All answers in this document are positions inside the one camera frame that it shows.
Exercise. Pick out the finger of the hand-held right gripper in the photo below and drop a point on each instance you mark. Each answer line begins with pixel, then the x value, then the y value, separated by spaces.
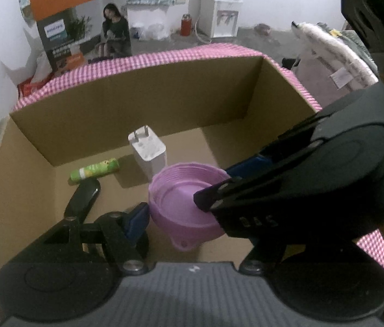
pixel 249 167
pixel 253 201

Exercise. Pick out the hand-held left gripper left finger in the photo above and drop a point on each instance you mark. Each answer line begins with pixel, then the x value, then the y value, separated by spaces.
pixel 137 219

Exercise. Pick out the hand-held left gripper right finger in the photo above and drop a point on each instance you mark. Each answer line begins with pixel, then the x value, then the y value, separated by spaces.
pixel 263 257

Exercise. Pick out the purple collapsible bowl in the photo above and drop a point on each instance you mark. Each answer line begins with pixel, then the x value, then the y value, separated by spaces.
pixel 178 207

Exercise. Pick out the green cylindrical tube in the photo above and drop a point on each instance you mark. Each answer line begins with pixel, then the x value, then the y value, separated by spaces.
pixel 93 171

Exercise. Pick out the cardboard box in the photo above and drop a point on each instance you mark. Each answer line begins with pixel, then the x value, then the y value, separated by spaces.
pixel 178 98

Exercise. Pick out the black computer mouse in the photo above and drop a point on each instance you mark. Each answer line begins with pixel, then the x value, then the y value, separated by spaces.
pixel 83 197

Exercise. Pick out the white charger plug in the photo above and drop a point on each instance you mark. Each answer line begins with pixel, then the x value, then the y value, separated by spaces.
pixel 147 153

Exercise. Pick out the pink checkered cloth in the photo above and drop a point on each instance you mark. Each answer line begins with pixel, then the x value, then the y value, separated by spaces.
pixel 212 52

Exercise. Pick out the grey green cloth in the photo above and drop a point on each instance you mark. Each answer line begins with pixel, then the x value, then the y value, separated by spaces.
pixel 355 44

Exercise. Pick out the white water dispenser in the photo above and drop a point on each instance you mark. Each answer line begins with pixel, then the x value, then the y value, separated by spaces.
pixel 220 17

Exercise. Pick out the red thermos flask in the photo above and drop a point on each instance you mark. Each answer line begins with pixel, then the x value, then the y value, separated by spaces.
pixel 186 25

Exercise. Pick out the clear plastic bag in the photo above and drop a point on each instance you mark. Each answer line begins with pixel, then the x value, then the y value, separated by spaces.
pixel 157 31

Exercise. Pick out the red packet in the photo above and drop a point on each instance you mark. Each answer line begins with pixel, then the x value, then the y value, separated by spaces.
pixel 32 88

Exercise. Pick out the white plastic bag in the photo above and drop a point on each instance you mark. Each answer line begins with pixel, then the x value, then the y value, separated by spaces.
pixel 43 70

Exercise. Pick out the printed appliance carton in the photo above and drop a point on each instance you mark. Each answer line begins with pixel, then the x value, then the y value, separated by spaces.
pixel 76 6

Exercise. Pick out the white wall socket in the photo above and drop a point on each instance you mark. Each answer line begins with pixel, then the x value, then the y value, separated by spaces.
pixel 180 0

